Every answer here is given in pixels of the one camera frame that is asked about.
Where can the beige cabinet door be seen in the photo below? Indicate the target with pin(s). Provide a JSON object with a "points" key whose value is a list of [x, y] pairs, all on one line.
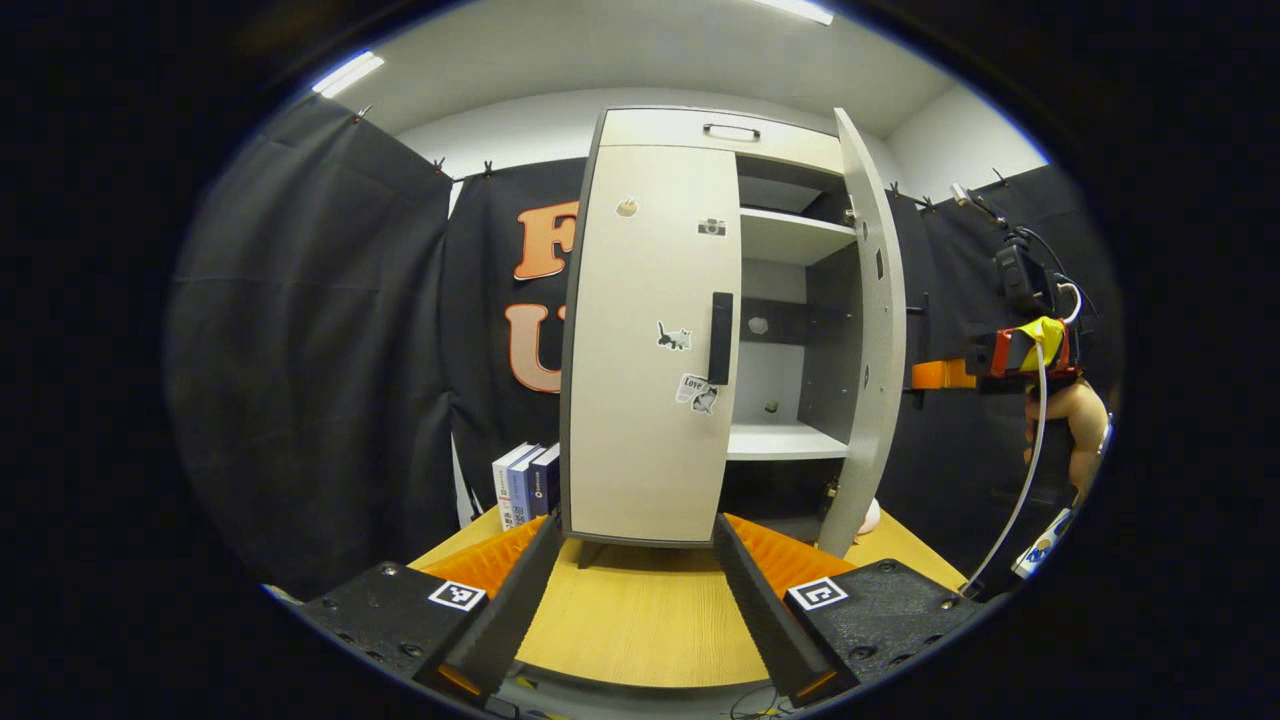
{"points": [[880, 330], [640, 420]]}

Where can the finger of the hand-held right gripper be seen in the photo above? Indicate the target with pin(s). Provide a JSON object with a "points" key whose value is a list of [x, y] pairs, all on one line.
{"points": [[940, 375]]}

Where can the beige cabinet drawer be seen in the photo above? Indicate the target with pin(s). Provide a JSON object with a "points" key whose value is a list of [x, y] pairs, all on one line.
{"points": [[660, 130]]}

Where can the white printed packet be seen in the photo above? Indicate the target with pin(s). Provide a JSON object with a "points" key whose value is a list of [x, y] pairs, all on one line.
{"points": [[1042, 545]]}

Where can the ceiling light panel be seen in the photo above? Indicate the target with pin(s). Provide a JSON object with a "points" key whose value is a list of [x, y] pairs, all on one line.
{"points": [[347, 73]]}

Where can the blue book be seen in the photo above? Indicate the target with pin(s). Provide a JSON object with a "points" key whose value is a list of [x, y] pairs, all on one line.
{"points": [[522, 490]]}

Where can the beige double-door shoe cabinet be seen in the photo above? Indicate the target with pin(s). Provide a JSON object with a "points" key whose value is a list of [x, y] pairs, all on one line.
{"points": [[785, 440]]}

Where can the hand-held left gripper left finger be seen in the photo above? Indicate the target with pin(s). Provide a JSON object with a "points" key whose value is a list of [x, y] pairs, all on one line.
{"points": [[510, 620]]}

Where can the black backdrop cloth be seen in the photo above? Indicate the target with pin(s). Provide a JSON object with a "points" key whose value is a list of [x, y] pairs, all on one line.
{"points": [[300, 350]]}

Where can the dark navy book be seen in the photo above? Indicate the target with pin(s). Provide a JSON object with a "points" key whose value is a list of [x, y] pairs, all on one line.
{"points": [[545, 485]]}

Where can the pink white plush toy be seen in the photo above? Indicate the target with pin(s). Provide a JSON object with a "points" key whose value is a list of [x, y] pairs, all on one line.
{"points": [[870, 518]]}

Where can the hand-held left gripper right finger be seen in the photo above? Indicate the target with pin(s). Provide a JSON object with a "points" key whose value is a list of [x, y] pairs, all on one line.
{"points": [[765, 620]]}

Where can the white book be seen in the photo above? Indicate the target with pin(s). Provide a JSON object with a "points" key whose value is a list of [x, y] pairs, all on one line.
{"points": [[503, 490]]}

